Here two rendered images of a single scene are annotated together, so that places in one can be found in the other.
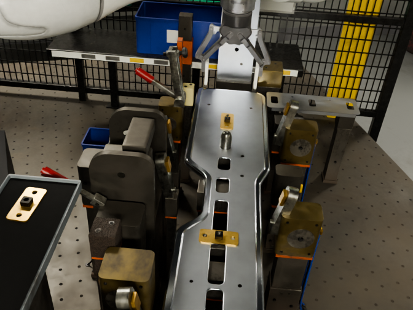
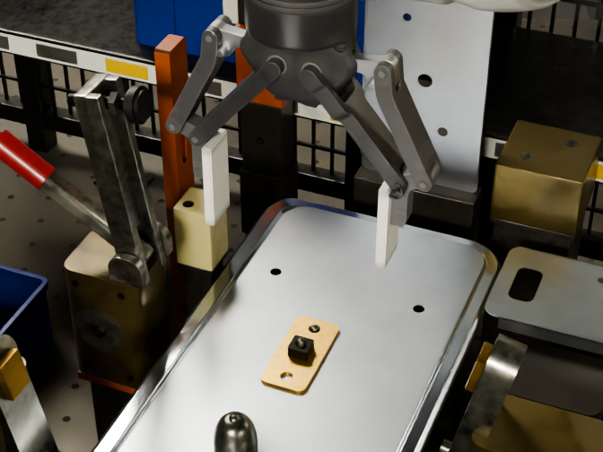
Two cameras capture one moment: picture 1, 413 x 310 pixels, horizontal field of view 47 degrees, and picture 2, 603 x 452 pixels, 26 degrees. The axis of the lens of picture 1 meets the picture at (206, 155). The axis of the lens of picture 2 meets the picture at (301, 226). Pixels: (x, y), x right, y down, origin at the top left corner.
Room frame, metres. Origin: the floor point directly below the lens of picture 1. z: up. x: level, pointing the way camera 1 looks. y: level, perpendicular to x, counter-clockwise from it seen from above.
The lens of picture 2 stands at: (0.45, -0.32, 1.72)
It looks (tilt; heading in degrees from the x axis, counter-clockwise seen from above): 37 degrees down; 20
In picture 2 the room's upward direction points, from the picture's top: straight up
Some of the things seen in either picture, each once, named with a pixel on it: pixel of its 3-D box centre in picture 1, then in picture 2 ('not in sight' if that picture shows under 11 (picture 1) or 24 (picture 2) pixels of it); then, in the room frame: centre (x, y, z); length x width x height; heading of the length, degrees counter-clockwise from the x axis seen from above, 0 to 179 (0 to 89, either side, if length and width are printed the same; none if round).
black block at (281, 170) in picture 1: (286, 212); not in sight; (0.97, -0.23, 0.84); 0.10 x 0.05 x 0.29; 88
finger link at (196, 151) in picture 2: (200, 61); (192, 143); (1.18, 0.03, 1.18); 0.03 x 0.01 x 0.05; 88
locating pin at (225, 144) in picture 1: (225, 141); (235, 447); (1.05, -0.05, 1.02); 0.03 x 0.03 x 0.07
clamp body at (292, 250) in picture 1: (295, 264); not in sight; (0.76, -0.23, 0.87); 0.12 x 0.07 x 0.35; 88
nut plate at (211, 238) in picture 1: (219, 235); not in sight; (0.71, -0.04, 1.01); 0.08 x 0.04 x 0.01; 88
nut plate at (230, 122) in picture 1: (227, 119); (301, 349); (1.17, -0.05, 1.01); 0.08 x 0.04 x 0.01; 178
